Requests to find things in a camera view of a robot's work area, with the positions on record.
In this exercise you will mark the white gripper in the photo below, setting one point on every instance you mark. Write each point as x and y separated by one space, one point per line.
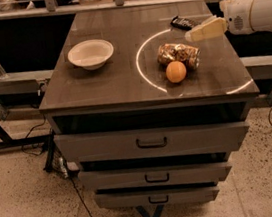
235 17

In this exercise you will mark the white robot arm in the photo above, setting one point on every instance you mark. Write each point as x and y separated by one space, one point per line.
261 16

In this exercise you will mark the orange fruit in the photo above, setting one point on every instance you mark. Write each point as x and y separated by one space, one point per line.
176 72

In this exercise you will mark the grey drawer cabinet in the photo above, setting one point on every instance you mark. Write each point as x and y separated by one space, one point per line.
131 92

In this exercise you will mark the white paper bowl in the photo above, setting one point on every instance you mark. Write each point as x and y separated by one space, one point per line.
91 54

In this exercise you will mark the top grey drawer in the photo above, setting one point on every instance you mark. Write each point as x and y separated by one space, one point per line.
150 143

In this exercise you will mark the grey drawer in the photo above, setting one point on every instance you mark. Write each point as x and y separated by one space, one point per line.
154 176
147 198
150 143

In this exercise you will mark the middle grey drawer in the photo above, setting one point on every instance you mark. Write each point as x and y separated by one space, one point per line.
154 176

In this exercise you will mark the bottom grey drawer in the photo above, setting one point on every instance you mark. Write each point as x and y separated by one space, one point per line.
147 198

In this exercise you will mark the grey side bench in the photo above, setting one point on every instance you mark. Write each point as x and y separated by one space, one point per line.
24 82

